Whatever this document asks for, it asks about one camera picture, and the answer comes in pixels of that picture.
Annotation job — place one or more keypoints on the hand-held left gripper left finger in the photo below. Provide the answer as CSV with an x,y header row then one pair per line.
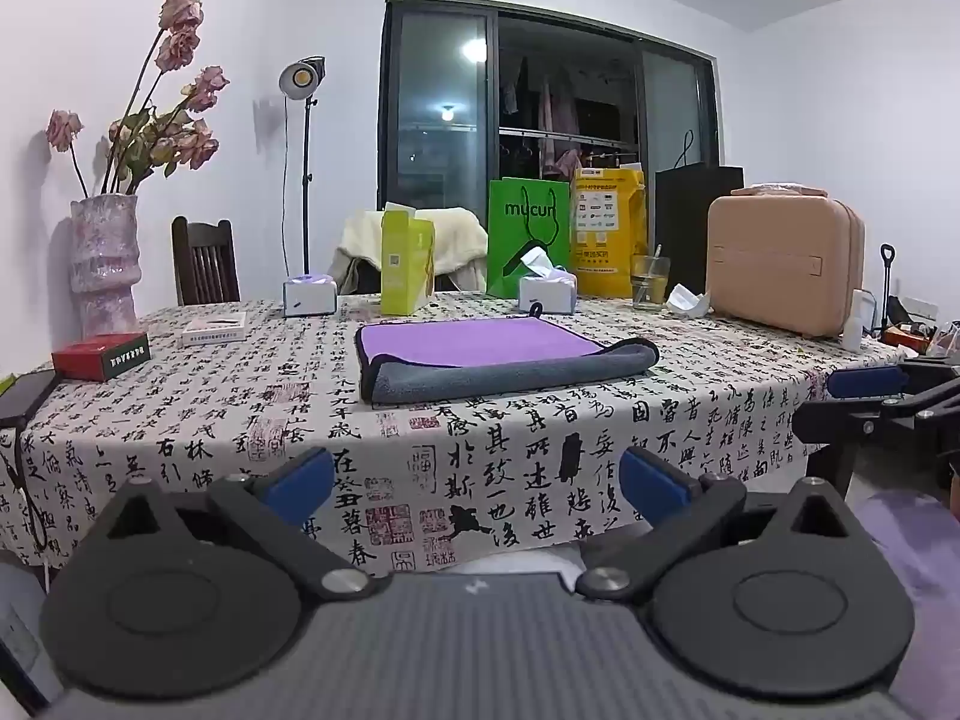
x,y
300,476

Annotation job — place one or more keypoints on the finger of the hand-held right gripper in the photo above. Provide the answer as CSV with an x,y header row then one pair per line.
x,y
862,382
877,421

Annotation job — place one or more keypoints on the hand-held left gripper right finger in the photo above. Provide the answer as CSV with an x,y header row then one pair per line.
x,y
654,481

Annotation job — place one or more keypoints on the purple and grey towel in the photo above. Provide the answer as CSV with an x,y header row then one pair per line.
x,y
480,341

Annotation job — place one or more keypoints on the small white bottle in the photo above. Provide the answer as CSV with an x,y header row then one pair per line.
x,y
853,326

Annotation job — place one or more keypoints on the calligraphy printed tablecloth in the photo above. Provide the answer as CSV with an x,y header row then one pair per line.
x,y
225,397

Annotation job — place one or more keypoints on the purple cloth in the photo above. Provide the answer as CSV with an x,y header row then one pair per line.
x,y
911,540

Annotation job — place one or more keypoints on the pink hard carry case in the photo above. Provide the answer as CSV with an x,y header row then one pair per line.
x,y
780,262

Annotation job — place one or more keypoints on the flat white box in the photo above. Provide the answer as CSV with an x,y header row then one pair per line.
x,y
215,328

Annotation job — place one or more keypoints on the crumpled white tissue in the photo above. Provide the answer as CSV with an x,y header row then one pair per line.
x,y
686,301

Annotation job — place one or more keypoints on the glass cup with straw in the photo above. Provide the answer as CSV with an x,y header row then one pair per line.
x,y
649,281

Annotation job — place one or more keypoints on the white tissue box with tissue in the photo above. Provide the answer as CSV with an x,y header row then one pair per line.
x,y
546,296

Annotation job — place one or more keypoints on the dark wooden chair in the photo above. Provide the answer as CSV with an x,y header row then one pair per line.
x,y
204,262

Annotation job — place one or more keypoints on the red and black box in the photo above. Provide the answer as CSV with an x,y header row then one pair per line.
x,y
97,356

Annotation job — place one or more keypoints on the green carton box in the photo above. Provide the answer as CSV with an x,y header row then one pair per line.
x,y
403,262

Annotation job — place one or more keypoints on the black paper bag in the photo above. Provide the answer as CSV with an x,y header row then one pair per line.
x,y
682,225

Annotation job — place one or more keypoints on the yellow delivery bag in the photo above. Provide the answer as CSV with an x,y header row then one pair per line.
x,y
607,229

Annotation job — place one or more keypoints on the cream blanket on chair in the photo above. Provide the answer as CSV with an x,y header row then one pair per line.
x,y
457,240

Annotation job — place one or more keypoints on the green paper shopping bag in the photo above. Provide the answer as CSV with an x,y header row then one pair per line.
x,y
525,225

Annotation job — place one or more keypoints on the pink speckled vase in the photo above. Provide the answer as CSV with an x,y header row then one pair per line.
x,y
103,262

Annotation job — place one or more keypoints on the dried pink roses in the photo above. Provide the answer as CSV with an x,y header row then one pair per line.
x,y
161,135

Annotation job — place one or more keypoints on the hanging clothes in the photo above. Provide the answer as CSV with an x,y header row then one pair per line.
x,y
555,124

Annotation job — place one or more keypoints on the dark framed sliding window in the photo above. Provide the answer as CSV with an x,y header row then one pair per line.
x,y
439,112

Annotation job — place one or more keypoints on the studio lamp on stand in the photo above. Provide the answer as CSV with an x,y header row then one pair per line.
x,y
304,79

